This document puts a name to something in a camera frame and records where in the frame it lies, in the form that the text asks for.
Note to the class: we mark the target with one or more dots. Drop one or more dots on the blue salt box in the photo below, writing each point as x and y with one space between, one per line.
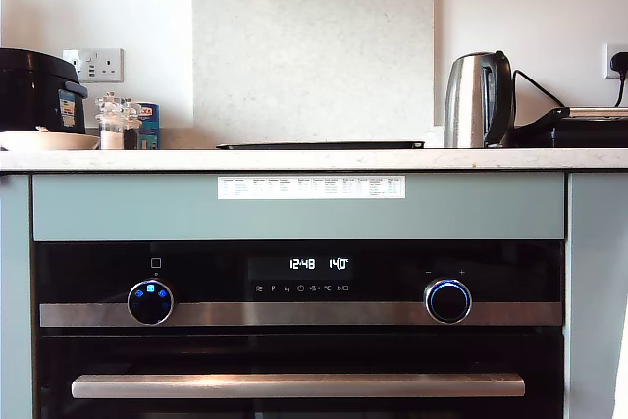
150 127

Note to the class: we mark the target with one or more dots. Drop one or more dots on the black built-in oven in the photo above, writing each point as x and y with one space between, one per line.
196 267

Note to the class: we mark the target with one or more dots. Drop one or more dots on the black glass hob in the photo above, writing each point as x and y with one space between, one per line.
319 145

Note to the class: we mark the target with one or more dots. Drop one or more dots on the white wall socket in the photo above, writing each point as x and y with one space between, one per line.
611 48

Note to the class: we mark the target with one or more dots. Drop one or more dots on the stainless steel kettle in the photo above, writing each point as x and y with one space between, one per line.
466 105

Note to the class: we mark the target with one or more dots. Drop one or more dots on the steel double wall socket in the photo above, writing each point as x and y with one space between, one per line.
100 66

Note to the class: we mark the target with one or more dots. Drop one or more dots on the white printed table label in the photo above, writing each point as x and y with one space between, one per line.
311 187

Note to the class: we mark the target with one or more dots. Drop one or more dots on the black glass oven door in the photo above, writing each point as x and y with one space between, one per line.
294 355

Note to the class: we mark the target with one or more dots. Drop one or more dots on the black mains plug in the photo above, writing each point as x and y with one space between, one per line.
620 63

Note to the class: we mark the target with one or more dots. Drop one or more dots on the clear pepper grinder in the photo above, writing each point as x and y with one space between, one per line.
131 137

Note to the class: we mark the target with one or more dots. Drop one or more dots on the oven digital display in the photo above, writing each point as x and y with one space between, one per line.
319 264

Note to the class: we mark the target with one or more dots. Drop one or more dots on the grey-green filler panel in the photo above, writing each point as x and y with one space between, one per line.
122 208

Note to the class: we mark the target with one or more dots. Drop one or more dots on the pale stone splashback panel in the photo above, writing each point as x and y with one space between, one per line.
314 46

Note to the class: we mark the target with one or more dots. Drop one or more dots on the oven rotary knob blue icons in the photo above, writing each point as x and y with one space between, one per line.
150 302

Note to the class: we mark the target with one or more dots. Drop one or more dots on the black rice cooker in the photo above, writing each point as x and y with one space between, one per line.
29 90

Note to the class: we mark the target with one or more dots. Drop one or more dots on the white bowl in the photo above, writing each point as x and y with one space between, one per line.
54 141

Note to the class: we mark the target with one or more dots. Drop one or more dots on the metal spoon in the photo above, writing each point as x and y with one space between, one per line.
43 129

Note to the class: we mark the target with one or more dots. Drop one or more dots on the grey-green cabinet door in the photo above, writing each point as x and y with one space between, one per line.
598 291
15 291

